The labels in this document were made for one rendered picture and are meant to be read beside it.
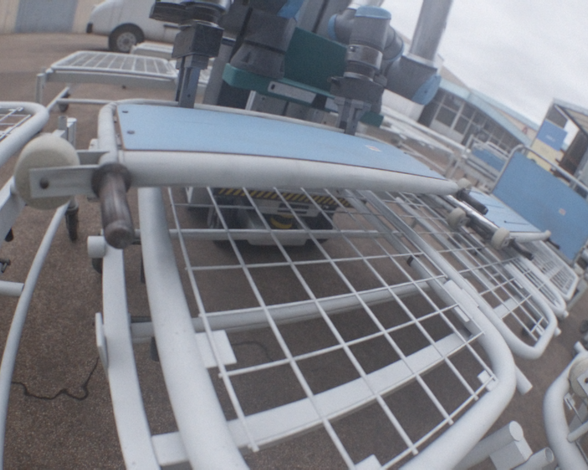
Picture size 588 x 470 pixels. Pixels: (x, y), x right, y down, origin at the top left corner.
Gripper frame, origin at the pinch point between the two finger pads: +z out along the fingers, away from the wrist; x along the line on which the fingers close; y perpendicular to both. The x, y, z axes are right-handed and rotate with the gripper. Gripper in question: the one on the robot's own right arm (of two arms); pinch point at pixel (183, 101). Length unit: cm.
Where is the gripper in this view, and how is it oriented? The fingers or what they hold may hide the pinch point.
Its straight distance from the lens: 56.5
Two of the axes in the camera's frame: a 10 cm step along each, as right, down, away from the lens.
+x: -5.8, -4.4, 6.8
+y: 7.8, -0.8, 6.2
